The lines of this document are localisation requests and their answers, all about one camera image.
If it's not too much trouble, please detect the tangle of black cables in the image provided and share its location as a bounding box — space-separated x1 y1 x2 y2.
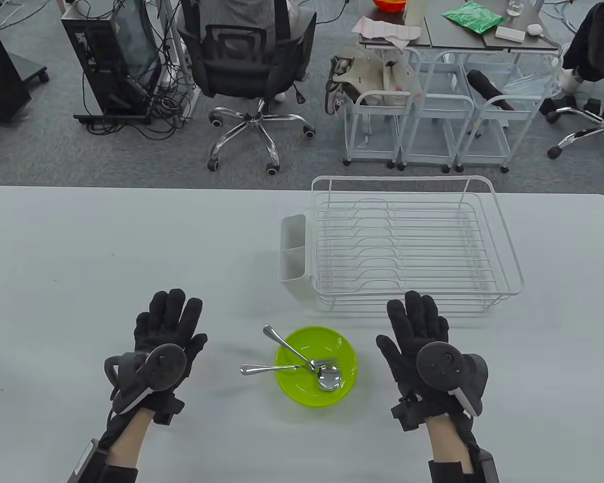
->
83 48 198 140

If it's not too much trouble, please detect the black chrome office chair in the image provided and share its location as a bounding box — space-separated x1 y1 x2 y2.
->
546 98 604 185

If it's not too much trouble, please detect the green plastic bag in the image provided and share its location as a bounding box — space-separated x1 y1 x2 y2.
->
441 1 504 35

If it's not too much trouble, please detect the steel fork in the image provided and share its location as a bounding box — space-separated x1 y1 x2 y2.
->
240 357 339 377

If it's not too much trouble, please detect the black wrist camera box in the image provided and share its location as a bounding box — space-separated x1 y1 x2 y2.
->
391 396 429 432
154 396 185 426

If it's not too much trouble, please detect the steel spoon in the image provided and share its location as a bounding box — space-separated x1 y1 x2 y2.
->
263 325 343 392

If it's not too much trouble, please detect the person's left hand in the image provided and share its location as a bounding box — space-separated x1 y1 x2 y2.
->
133 288 208 411

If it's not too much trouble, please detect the white wire dish rack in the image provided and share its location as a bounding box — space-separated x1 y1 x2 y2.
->
310 175 525 315

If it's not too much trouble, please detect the white metal cart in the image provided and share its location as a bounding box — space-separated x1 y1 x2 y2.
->
343 91 401 170
397 48 477 174
456 48 560 174

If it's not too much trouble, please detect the person's right forearm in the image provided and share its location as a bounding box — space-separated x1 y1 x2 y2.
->
425 410 500 483

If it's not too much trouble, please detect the dark grey table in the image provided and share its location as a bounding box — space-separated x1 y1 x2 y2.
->
357 0 563 52

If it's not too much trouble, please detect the white cutlery bin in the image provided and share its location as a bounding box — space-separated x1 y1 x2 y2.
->
278 214 317 303

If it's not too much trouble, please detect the person's left forearm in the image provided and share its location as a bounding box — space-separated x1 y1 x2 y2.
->
66 407 157 483

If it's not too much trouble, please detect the black computer tower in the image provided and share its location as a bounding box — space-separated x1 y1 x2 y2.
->
60 0 163 124

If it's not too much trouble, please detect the clear plastic bag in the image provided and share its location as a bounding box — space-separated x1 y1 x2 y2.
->
503 70 560 99

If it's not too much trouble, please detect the person's right hand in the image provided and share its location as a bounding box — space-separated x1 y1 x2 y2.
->
376 291 465 421

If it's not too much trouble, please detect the beige bag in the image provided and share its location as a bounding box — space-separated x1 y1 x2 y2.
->
325 53 419 119

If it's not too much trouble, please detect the green plastic bowl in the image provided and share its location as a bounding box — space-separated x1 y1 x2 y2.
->
275 326 358 407

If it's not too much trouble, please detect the pink striped cloth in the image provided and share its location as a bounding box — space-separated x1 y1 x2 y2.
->
352 16 423 52

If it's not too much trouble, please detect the black mesh office chair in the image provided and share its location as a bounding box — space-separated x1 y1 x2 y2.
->
179 9 317 176

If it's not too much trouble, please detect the white desk leg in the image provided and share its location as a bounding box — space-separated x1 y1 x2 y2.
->
154 0 200 124

